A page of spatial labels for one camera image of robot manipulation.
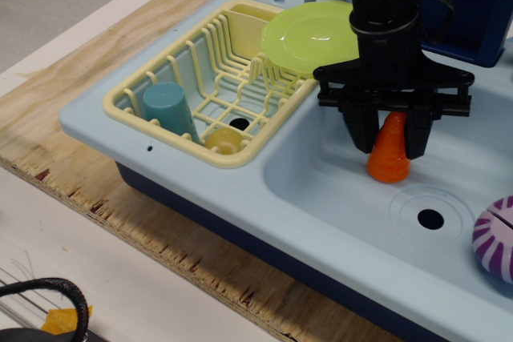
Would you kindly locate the orange toy carrot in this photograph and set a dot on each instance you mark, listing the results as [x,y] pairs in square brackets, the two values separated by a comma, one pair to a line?
[388,162]

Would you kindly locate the cream plastic dish rack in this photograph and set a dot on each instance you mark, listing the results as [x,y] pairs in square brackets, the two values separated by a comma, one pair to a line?
[225,76]

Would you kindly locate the plywood board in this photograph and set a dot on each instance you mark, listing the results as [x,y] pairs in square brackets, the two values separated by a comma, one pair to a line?
[151,273]

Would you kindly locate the light blue toy sink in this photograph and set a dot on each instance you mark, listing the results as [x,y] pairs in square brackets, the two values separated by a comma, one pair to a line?
[399,254]

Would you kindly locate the purple white striped toy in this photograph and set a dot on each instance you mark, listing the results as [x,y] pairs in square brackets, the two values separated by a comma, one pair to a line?
[492,239]

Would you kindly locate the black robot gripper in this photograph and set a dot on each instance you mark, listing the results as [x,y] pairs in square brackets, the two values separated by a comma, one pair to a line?
[392,74]

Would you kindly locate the lime green plastic plate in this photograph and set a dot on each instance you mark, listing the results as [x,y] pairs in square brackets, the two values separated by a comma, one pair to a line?
[313,34]

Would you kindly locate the small yellow plastic cup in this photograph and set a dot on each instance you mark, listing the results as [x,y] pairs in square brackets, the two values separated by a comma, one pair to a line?
[225,141]

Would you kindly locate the teal plastic cup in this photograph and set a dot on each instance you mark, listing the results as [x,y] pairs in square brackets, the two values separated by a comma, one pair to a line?
[166,102]

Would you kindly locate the dark blue faucet housing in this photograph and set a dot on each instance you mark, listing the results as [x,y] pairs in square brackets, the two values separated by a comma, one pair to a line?
[477,33]

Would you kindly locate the yellow tape piece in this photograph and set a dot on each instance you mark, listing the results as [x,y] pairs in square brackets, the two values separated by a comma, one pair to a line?
[60,321]

